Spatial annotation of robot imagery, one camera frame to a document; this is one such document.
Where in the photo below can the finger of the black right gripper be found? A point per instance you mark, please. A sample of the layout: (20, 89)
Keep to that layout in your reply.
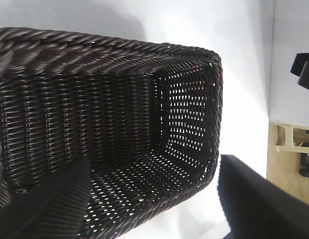
(299, 63)
(308, 77)

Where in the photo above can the beige plastic rack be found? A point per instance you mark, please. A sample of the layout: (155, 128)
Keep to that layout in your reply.
(290, 135)

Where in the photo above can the dark brown woven basket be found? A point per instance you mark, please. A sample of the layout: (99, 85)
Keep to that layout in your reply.
(82, 119)

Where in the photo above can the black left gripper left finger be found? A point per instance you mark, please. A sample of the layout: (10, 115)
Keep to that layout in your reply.
(44, 211)

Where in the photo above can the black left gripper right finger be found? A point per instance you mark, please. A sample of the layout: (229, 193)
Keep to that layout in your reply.
(263, 211)

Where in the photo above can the black round floor object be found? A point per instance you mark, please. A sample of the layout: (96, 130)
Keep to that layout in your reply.
(307, 171)

